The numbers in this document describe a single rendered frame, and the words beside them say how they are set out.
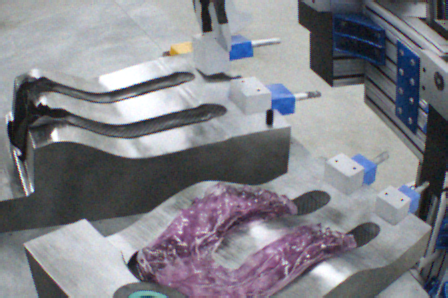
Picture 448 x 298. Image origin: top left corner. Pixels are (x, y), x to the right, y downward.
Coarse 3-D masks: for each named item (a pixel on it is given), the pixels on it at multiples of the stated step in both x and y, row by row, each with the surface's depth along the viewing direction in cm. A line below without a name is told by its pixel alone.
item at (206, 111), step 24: (24, 96) 114; (72, 96) 121; (96, 96) 127; (120, 96) 128; (24, 120) 121; (48, 120) 108; (72, 120) 114; (144, 120) 120; (168, 120) 121; (192, 120) 121; (24, 144) 110
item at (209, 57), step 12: (192, 36) 131; (204, 36) 130; (240, 36) 133; (204, 48) 127; (216, 48) 128; (240, 48) 130; (252, 48) 131; (204, 60) 129; (216, 60) 129; (228, 60) 130; (204, 72) 130; (216, 72) 130
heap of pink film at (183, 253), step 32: (224, 192) 98; (256, 192) 103; (192, 224) 97; (224, 224) 97; (320, 224) 96; (160, 256) 92; (192, 256) 94; (256, 256) 92; (288, 256) 91; (320, 256) 92; (192, 288) 88; (224, 288) 88; (256, 288) 88
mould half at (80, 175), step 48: (48, 96) 117; (144, 96) 126; (192, 96) 125; (0, 144) 118; (48, 144) 105; (96, 144) 109; (144, 144) 115; (192, 144) 115; (240, 144) 117; (288, 144) 121; (0, 192) 106; (48, 192) 108; (96, 192) 112; (144, 192) 115
